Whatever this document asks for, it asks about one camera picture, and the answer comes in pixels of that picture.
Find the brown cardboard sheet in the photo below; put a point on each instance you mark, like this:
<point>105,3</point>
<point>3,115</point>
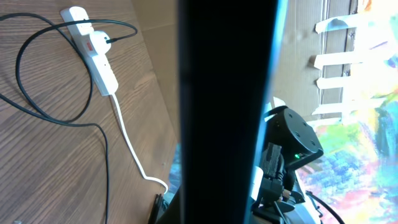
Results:
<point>295,77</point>

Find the white tape strip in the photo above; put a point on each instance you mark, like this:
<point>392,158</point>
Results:
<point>350,57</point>

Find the white power strip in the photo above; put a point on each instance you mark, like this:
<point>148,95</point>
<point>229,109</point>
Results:
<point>99,66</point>

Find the blue screen smartphone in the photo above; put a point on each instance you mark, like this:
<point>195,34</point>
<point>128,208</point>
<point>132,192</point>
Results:
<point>227,53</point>

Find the white charger plug adapter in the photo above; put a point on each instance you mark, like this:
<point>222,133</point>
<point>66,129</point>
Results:
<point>97,43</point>

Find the colourful painted floor mat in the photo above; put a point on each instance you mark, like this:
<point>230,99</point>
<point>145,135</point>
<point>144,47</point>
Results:
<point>357,174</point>

